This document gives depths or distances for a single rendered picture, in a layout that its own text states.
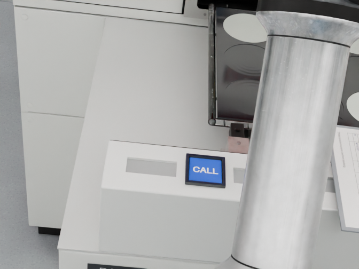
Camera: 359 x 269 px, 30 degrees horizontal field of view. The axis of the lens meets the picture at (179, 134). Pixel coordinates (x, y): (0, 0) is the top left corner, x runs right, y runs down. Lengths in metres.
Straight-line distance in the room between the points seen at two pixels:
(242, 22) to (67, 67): 0.44
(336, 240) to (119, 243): 0.31
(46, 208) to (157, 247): 0.97
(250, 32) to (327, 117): 0.68
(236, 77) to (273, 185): 0.56
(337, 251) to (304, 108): 0.38
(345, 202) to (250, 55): 0.43
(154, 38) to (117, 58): 0.11
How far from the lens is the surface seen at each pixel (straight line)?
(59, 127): 1.70
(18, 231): 2.09
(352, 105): 1.22
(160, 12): 1.46
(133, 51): 1.37
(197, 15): 1.44
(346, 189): 0.96
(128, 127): 1.20
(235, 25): 1.35
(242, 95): 1.17
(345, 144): 1.02
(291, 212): 0.68
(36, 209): 1.94
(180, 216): 0.93
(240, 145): 1.06
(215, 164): 0.94
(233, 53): 1.27
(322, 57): 0.67
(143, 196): 0.91
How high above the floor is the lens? 1.62
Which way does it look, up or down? 42 degrees down
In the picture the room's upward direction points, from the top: 8 degrees clockwise
